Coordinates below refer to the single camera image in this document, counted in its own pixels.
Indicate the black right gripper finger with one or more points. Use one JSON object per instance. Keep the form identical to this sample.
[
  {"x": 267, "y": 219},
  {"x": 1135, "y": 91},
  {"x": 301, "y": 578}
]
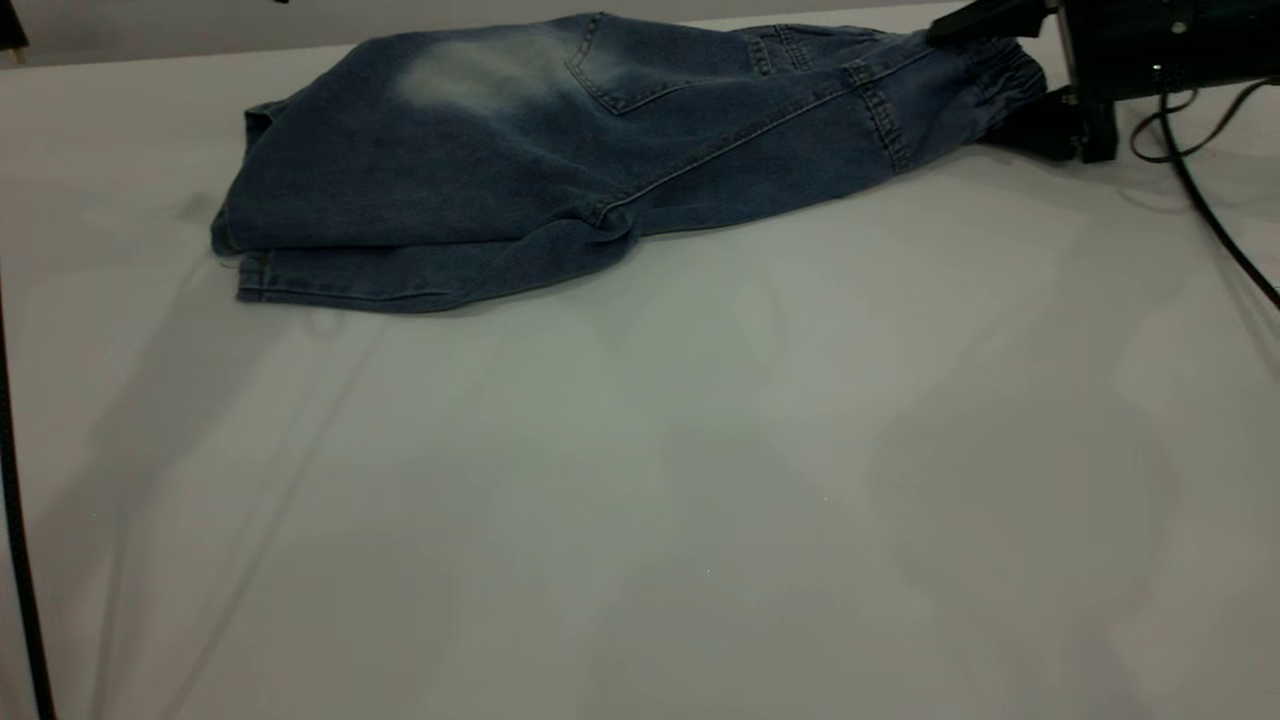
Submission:
[
  {"x": 1050, "y": 125},
  {"x": 1000, "y": 20}
]

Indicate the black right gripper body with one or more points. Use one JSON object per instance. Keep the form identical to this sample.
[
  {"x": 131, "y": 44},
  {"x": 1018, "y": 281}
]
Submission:
[{"x": 1160, "y": 45}]

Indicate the blue denim shorts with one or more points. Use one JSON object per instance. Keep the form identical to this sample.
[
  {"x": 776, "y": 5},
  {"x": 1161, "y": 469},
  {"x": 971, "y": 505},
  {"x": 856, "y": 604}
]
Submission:
[{"x": 450, "y": 190}]

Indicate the dark object with tan base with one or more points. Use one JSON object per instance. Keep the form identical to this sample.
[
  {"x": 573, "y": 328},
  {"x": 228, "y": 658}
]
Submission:
[{"x": 10, "y": 25}]

